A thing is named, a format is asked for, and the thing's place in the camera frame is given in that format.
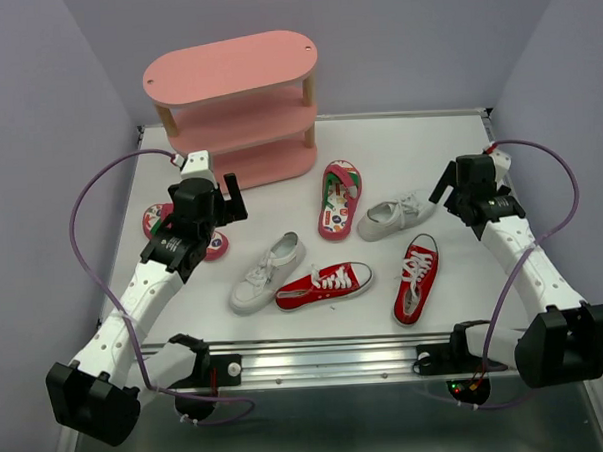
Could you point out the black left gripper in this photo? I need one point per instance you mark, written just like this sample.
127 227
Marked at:
231 210

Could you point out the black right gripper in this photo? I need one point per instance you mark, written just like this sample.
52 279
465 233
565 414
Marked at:
449 178

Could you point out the pink patterned sandal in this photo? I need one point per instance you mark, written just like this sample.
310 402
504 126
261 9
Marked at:
341 191
157 213

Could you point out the white sneaker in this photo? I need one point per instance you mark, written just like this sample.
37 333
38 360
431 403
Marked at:
403 211
260 284

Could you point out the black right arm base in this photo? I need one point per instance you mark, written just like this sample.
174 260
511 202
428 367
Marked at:
463 373

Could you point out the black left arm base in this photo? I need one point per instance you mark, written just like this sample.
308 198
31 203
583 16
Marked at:
208 376

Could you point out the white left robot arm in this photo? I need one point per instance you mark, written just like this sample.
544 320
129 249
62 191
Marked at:
165 267

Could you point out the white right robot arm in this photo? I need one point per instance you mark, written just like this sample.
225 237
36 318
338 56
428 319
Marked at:
564 340

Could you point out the pink three-tier shoe shelf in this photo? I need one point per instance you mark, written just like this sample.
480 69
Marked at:
250 102

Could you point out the red sneaker right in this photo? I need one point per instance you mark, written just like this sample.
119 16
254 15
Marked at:
419 271

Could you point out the red sneaker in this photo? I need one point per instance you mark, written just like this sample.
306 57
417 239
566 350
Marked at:
342 280
419 271

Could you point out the red sneaker centre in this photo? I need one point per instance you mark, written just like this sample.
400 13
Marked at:
342 280

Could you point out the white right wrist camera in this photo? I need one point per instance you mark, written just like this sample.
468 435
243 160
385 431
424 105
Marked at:
501 161

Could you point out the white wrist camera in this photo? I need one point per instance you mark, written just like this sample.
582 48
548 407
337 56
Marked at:
501 161
195 165

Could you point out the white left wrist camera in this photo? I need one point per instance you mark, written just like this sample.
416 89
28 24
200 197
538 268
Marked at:
195 165

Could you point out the aluminium front mounting rail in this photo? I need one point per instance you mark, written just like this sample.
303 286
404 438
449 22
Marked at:
264 365

